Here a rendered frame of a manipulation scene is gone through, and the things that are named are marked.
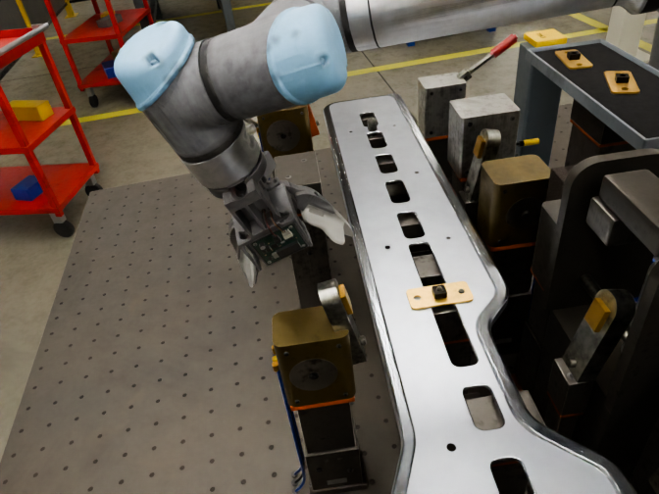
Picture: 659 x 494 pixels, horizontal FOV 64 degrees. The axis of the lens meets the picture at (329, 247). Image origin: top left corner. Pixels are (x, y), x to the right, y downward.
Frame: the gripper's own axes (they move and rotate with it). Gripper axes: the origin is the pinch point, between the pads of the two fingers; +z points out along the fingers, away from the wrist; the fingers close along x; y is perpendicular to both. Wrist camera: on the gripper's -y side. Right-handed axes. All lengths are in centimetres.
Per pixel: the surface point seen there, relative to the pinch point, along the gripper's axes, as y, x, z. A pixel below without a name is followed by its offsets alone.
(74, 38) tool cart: -359, -131, 75
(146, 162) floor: -242, -105, 120
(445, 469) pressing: 32.0, 7.0, 2.1
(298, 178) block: -23.8, 1.9, 7.1
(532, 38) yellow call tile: -36, 52, 12
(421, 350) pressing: 17.3, 9.4, 5.5
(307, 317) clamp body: 10.9, -1.2, -1.7
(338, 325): 14.3, 2.2, -2.1
